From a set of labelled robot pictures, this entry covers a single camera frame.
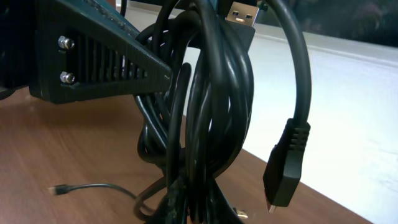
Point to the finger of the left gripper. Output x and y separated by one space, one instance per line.
86 50

